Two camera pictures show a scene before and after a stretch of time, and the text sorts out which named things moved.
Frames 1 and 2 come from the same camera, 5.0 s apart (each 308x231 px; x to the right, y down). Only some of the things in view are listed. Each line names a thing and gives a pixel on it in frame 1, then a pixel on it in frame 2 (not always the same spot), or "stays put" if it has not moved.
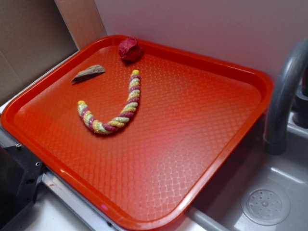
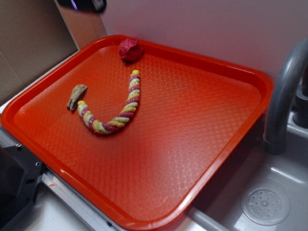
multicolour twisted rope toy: [122, 118] stays put
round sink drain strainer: [265, 205] stays put
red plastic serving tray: [195, 119] stays put
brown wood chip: [93, 70] to [78, 92]
